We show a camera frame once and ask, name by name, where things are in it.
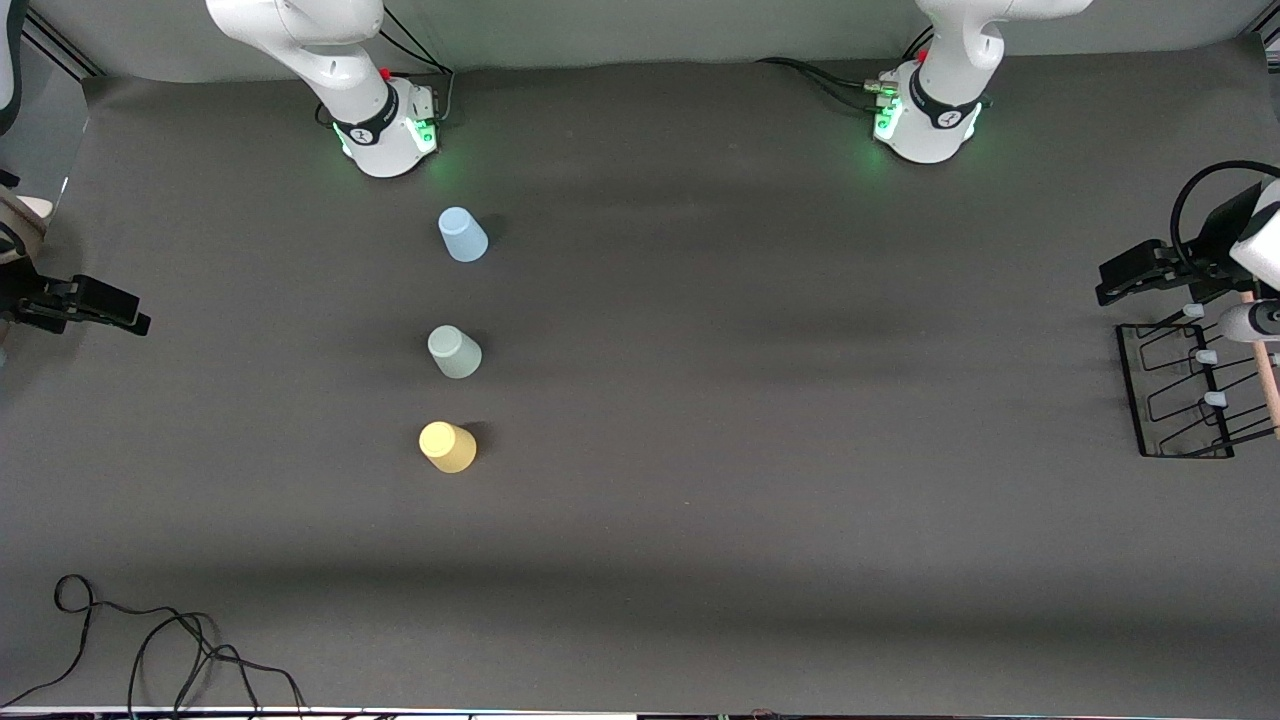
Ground black wire cup holder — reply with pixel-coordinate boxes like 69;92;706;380
1115;290;1280;459

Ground pale green plastic cup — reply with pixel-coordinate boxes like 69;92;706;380
427;325;483;380

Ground yellow plastic cup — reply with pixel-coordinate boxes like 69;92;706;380
418;421;478;474

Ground pale blue plastic cup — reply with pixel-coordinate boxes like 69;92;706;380
438;207;490;263

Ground beige box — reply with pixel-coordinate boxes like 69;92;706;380
0;190;53;266

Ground dark grey table cloth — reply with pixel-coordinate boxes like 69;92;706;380
0;35;1280;713

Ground black left arm wrist cable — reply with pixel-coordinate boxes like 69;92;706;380
1170;160;1280;283

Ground thin black loose cable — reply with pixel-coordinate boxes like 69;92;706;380
0;574;306;713

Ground black left arm base cables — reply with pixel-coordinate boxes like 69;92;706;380
755;30;936;111

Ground black arm base cables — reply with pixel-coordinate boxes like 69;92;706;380
375;5;457;126
755;30;936;111

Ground black right arm base cables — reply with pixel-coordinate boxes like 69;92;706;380
375;5;457;126

